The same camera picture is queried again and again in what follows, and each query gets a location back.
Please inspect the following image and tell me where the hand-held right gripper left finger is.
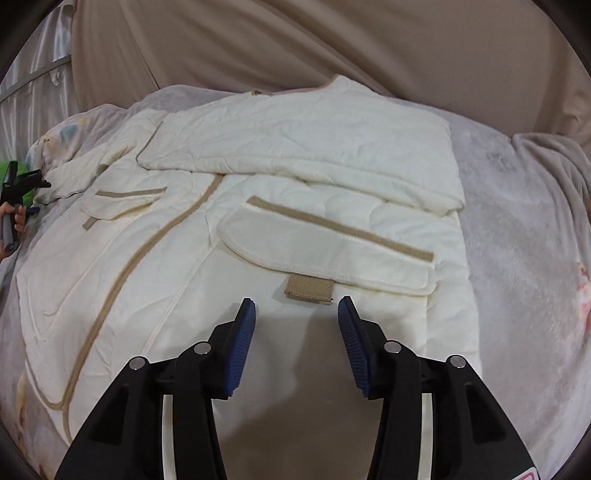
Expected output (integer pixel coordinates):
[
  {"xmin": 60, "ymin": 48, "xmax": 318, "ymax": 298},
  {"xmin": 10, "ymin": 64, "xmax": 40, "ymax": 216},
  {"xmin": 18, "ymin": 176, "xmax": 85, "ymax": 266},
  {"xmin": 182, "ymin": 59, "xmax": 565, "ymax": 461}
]
[{"xmin": 54, "ymin": 298, "xmax": 257, "ymax": 480}]

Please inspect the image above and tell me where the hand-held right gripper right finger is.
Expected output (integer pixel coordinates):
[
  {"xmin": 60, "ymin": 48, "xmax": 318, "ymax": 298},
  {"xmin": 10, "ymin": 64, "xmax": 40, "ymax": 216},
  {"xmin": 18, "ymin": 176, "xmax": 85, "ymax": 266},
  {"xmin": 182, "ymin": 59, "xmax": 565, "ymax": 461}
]
[{"xmin": 337, "ymin": 296, "xmax": 540, "ymax": 480}]

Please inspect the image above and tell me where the cream quilted jacket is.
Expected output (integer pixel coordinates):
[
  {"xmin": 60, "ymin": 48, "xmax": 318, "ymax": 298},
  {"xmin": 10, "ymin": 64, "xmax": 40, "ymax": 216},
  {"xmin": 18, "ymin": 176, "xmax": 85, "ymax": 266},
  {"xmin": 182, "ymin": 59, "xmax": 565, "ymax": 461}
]
[{"xmin": 16, "ymin": 74, "xmax": 483, "ymax": 480}]

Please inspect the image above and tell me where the person's left hand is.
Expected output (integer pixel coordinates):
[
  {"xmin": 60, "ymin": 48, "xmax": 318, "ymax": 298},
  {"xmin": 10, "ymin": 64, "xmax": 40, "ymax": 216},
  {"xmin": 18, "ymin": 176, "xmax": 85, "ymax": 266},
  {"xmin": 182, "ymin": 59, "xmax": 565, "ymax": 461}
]
[{"xmin": 0, "ymin": 202, "xmax": 27, "ymax": 261}]

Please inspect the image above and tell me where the green cloth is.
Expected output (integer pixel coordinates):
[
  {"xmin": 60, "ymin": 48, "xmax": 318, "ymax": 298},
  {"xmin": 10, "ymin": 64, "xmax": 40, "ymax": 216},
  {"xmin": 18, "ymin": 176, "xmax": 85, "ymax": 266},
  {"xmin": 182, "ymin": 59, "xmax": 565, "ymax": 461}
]
[{"xmin": 0, "ymin": 160, "xmax": 43, "ymax": 209}]

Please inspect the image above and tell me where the white shiny curtain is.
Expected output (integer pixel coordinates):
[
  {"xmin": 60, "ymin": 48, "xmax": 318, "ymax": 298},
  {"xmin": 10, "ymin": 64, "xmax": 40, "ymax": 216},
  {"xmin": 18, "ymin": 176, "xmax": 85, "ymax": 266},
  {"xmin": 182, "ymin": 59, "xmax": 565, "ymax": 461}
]
[{"xmin": 0, "ymin": 9, "xmax": 77, "ymax": 158}]

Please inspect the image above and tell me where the grey floral plush blanket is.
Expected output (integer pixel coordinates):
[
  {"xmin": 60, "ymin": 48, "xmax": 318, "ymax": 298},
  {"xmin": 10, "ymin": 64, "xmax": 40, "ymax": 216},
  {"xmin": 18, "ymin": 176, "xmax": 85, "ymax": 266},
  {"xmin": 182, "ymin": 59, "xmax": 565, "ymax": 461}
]
[{"xmin": 0, "ymin": 85, "xmax": 591, "ymax": 480}]

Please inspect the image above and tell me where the beige draped cloth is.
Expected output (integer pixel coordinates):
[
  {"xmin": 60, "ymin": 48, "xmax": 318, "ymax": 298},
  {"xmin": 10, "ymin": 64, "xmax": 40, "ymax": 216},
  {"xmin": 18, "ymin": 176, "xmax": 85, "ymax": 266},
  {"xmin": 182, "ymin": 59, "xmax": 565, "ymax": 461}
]
[{"xmin": 69, "ymin": 0, "xmax": 591, "ymax": 139}]

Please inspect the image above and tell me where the metal rail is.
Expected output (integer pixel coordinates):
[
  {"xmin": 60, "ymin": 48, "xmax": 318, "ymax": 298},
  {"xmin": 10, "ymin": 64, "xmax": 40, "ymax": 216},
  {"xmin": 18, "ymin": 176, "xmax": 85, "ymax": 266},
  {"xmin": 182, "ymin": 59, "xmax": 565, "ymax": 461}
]
[{"xmin": 0, "ymin": 54, "xmax": 72, "ymax": 95}]

